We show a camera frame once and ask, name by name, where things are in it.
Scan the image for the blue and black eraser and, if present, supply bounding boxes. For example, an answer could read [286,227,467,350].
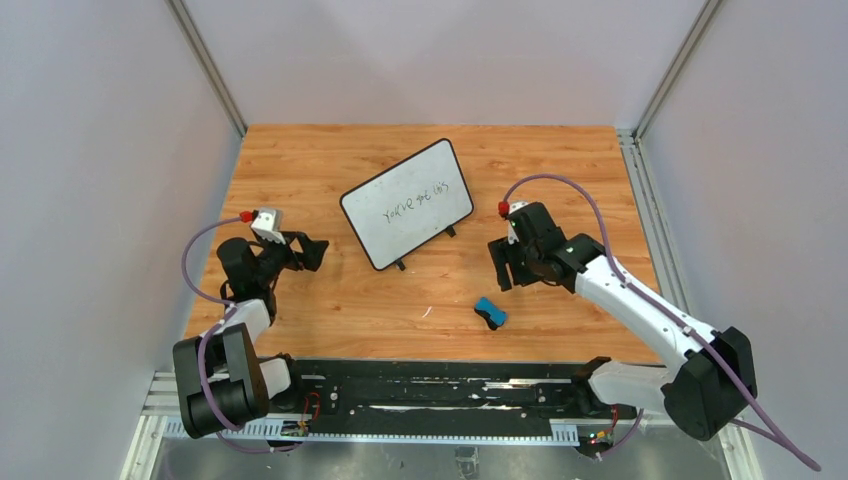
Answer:
[473,297,508,331]

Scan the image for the white whiteboard with black frame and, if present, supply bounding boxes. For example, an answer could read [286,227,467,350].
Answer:
[339,138,474,271]

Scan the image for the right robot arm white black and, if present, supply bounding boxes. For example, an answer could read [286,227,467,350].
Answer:
[488,201,757,441]

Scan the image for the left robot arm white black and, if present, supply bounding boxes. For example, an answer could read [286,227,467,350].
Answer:
[173,232,329,439]

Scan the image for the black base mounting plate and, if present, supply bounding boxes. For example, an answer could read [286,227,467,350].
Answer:
[270,359,637,440]

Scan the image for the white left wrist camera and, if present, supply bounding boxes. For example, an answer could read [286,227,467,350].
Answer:
[250,207,286,245]

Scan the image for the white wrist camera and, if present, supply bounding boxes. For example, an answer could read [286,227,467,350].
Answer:
[507,201,528,215]
[250,207,286,245]

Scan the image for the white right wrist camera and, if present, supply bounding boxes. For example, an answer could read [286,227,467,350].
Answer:
[507,201,528,215]

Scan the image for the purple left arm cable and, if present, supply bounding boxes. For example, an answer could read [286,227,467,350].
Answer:
[180,210,306,456]

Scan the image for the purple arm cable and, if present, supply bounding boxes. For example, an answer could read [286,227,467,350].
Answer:
[497,174,823,473]
[180,210,306,456]

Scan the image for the right aluminium table rail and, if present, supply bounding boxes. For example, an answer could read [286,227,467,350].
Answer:
[616,129,690,313]

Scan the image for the aluminium front rail frame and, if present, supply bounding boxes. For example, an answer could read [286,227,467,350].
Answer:
[121,373,763,479]

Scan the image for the left aluminium corner post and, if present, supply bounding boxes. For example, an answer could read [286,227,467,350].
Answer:
[165,0,248,138]

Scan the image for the aluminium corner post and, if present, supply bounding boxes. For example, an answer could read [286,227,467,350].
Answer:
[165,0,248,138]
[632,0,724,142]

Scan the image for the right aluminium corner post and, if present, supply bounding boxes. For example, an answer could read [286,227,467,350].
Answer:
[632,0,724,142]

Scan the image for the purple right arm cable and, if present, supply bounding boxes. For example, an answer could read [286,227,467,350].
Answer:
[497,174,823,473]

